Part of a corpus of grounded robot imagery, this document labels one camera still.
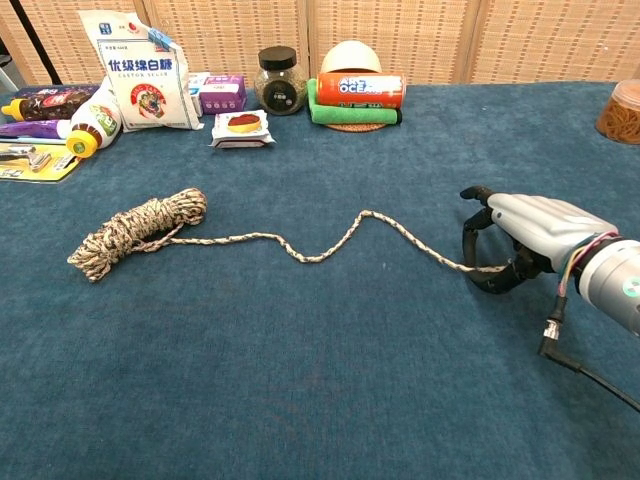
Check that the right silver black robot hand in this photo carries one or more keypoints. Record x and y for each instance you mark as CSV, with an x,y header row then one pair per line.
x,y
540,225

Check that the plastic jar of rubber bands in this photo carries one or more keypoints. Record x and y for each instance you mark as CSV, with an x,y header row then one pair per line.
x,y
620,112

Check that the bamboo folding screen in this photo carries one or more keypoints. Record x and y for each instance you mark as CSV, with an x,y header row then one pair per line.
x,y
525,40

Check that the round woven coaster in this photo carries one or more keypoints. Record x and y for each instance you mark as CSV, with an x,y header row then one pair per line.
x,y
355,128

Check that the folded green towel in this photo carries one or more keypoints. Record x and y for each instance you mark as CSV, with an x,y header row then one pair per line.
x,y
350,116

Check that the orange drink can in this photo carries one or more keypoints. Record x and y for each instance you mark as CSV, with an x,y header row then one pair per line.
x,y
360,91

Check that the white upturned bowl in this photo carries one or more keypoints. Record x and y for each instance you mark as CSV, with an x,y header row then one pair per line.
x,y
350,57

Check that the blue felt table cover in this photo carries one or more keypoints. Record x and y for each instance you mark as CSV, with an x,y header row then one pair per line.
x,y
300,350

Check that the glass jar black lid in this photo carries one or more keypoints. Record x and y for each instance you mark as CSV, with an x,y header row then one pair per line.
x,y
280,87

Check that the wrapped cake snack packet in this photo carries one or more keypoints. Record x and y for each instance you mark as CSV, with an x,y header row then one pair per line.
x,y
242,127

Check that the purple white box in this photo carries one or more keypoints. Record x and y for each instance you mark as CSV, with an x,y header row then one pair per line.
x,y
222,95

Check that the white sugar bag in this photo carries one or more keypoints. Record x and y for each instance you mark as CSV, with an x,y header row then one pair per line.
x,y
145,85

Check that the blue bag clip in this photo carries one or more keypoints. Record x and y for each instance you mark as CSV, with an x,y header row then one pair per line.
x,y
160,39

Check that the white bottle yellow cap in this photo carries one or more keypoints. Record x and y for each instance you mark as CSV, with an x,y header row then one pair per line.
x,y
97,125

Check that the brown sauce bottle yellow cap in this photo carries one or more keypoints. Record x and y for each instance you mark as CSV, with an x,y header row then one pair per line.
x,y
50,106

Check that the razor in yellow blister pack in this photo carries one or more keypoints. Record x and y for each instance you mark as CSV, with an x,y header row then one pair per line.
x,y
35,162

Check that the purple toothpaste tube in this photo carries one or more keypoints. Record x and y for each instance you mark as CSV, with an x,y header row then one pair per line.
x,y
30,130

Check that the black stand pole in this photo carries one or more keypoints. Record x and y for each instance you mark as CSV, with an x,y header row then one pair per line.
x,y
35,42

